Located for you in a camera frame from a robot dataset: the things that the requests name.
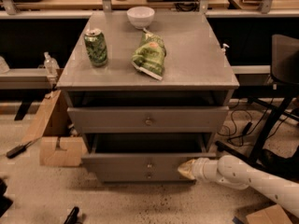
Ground grey drawer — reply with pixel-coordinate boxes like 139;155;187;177
67;106;228;133
82;133;216;173

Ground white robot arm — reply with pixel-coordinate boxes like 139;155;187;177
178;155;299;217

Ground grey drawer cabinet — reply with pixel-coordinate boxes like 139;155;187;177
55;10;240;154

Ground grey top drawer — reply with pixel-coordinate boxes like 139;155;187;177
67;106;228;133

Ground black chair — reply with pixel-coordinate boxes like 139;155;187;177
216;35;299;179

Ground cardboard box right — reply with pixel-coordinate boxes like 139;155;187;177
246;204;292;224

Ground cardboard box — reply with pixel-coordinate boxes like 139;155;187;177
22;91;87;167
246;204;292;224

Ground green chip bag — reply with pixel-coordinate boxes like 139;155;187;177
131;29;166;80

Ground white pump dispenser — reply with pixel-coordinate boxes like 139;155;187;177
221;43;230;54

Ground cardboard box left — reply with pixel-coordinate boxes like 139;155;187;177
22;91;87;167

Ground white bowl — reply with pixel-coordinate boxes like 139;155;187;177
127;7;155;29

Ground green soda can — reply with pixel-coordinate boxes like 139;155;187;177
84;28;107;67

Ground clear plastic bottle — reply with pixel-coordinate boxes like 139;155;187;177
44;52;60;77

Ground black power adapter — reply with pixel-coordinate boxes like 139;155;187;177
6;145;26;159

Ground black floor cables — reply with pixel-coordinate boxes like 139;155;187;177
217;98;288;147

